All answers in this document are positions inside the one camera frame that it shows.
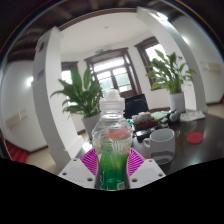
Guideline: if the brown wooden glazed door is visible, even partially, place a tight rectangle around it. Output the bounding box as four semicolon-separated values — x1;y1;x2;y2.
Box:
83;47;139;100

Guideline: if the round grey gadget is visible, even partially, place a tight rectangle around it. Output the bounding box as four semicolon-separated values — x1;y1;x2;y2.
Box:
167;109;182;123

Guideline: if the white printed magazine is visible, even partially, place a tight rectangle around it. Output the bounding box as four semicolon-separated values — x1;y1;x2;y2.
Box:
179;110;207;123

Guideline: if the clear bottle with green drink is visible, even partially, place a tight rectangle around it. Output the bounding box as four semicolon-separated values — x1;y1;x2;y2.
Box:
91;88;134;192

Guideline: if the black office chair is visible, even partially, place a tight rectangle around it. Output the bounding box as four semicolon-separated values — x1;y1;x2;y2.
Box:
122;93;150;120

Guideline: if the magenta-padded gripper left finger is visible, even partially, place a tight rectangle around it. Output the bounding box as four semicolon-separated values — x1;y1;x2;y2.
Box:
58;148;100;190

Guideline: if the brown-framed window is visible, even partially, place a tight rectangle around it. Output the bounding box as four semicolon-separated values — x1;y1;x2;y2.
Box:
134;36;168;91
60;60;80;85

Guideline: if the green book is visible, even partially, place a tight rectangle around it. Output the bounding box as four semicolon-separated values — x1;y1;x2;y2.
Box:
150;111;168;121

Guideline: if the white mug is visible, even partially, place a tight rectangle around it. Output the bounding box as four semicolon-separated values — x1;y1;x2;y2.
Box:
142;128;177;166

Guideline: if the flat black device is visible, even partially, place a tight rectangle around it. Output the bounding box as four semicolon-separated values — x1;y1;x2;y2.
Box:
134;126;158;141

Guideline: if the white wall radiator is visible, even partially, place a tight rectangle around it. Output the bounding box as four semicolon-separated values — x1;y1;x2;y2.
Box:
4;109;30;130
199;60;223;73

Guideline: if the red carpeted staircase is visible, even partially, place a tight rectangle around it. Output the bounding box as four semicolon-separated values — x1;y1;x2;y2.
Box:
4;139;30;165

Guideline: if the wooden tea tray with cups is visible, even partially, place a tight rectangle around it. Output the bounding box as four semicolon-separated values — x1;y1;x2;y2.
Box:
131;111;160;131

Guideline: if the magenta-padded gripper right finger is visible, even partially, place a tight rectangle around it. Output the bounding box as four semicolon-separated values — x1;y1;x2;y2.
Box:
127;147;167;190

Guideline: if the potted plant in white pot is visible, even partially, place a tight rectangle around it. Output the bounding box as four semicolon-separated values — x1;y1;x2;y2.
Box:
145;49;198;114
50;66;105;140

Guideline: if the flat round red coaster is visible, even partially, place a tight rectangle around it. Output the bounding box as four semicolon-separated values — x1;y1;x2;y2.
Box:
186;131;205;145

